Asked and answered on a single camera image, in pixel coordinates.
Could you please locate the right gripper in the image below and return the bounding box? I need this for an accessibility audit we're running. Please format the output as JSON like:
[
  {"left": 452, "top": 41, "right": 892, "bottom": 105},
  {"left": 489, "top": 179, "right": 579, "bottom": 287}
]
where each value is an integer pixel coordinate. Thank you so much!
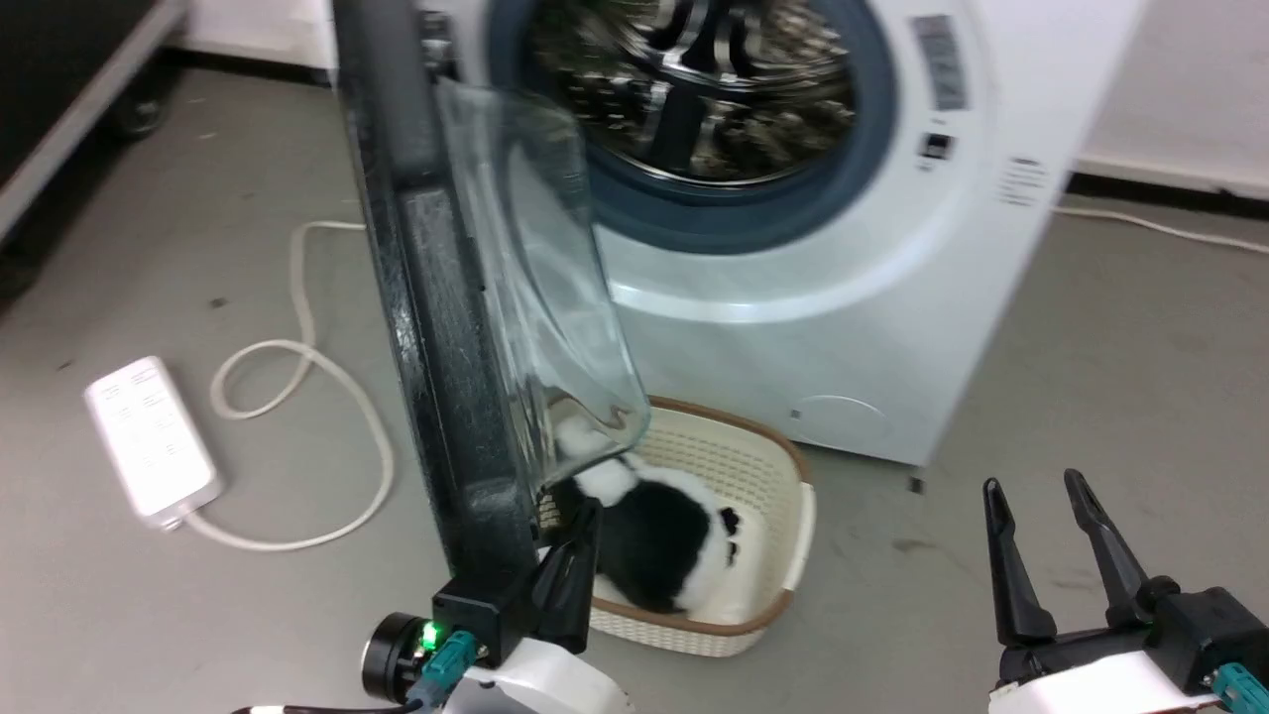
[{"left": 982, "top": 468, "right": 1269, "bottom": 714}]

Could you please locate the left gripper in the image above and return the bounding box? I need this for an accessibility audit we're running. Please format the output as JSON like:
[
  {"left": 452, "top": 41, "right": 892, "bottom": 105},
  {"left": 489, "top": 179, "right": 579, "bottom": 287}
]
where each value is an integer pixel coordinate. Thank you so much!
[{"left": 361, "top": 498, "right": 635, "bottom": 714}]

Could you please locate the black caster wheel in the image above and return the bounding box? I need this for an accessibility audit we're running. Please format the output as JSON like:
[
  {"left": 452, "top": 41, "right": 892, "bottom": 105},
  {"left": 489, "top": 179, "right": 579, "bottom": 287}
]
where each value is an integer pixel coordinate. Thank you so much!
[{"left": 107, "top": 65, "right": 172, "bottom": 140}]

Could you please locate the black-framed glass washer door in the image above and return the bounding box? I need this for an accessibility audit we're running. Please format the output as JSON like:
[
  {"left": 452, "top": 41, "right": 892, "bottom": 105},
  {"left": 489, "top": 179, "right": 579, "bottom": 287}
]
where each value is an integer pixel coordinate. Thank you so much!
[{"left": 332, "top": 0, "right": 652, "bottom": 586}]

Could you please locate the teal connector gripper cable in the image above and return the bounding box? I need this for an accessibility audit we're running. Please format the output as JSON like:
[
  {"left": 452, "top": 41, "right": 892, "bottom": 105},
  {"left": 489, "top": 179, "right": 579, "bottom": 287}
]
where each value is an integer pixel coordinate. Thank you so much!
[
  {"left": 1208, "top": 664, "right": 1269, "bottom": 714},
  {"left": 232, "top": 631, "right": 479, "bottom": 714}
]

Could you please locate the white front-load washing machine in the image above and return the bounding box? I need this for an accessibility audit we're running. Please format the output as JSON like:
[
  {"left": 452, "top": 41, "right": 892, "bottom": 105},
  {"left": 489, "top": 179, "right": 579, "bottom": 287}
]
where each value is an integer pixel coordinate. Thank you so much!
[{"left": 416, "top": 0, "right": 1151, "bottom": 467}]

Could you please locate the white power strip cord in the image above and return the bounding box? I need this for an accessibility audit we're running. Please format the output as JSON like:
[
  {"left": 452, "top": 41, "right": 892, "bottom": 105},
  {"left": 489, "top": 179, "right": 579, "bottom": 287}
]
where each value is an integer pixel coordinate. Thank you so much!
[{"left": 180, "top": 220, "right": 396, "bottom": 552}]

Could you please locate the cream plastic laundry basket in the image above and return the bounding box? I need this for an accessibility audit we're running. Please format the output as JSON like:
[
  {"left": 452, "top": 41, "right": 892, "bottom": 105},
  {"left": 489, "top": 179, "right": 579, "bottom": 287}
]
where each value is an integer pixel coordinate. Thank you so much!
[{"left": 533, "top": 397, "right": 818, "bottom": 659}]

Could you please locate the black flight case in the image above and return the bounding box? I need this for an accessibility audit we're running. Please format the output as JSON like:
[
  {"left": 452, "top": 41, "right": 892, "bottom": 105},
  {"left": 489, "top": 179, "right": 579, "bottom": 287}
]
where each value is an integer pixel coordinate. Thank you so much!
[{"left": 0, "top": 0, "right": 191, "bottom": 303}]

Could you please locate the thin white floor cable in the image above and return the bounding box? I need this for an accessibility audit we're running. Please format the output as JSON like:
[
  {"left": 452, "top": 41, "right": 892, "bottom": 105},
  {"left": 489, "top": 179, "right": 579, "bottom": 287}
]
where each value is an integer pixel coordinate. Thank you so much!
[{"left": 1051, "top": 204, "right": 1269, "bottom": 255}]

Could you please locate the black and white panda plush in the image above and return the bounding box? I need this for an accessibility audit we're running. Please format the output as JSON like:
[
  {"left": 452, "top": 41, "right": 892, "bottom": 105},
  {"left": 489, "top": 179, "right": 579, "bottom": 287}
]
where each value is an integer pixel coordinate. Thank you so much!
[{"left": 548, "top": 415, "right": 745, "bottom": 616}]

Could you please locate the teal connector left gripper cable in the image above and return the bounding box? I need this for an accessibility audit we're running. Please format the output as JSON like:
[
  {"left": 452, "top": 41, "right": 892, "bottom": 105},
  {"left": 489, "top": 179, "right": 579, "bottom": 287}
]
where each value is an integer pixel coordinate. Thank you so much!
[{"left": 232, "top": 631, "right": 479, "bottom": 714}]

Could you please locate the round white filter cover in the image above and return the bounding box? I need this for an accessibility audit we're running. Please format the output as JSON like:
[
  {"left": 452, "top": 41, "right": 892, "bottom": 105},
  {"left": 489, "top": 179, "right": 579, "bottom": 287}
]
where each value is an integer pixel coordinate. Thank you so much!
[{"left": 791, "top": 395, "right": 890, "bottom": 459}]

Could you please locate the grey washer label sticker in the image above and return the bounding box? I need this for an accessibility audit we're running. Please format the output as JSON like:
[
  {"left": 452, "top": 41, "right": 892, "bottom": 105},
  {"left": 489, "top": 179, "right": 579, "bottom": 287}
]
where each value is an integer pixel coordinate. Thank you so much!
[{"left": 910, "top": 14, "right": 970, "bottom": 112}]

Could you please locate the white power strip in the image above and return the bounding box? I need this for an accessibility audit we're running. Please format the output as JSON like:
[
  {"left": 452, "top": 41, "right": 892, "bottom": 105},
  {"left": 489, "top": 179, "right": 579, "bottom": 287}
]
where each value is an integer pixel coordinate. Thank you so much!
[{"left": 83, "top": 356, "right": 225, "bottom": 529}]

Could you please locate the teal connector right gripper cable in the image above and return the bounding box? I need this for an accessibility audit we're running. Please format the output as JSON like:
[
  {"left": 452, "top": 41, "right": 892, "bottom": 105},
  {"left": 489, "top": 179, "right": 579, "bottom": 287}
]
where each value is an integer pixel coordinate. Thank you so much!
[{"left": 1208, "top": 664, "right": 1269, "bottom": 714}]

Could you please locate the grey rubber door gasket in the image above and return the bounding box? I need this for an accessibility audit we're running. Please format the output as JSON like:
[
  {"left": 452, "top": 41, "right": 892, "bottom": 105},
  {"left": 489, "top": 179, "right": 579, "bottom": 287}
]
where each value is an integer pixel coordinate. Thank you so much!
[{"left": 486, "top": 0, "right": 900, "bottom": 256}]

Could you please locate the steel washer drum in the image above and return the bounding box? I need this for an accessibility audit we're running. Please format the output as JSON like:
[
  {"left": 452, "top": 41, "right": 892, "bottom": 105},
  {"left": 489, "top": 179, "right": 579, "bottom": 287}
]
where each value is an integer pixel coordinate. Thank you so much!
[{"left": 523, "top": 0, "right": 857, "bottom": 185}]

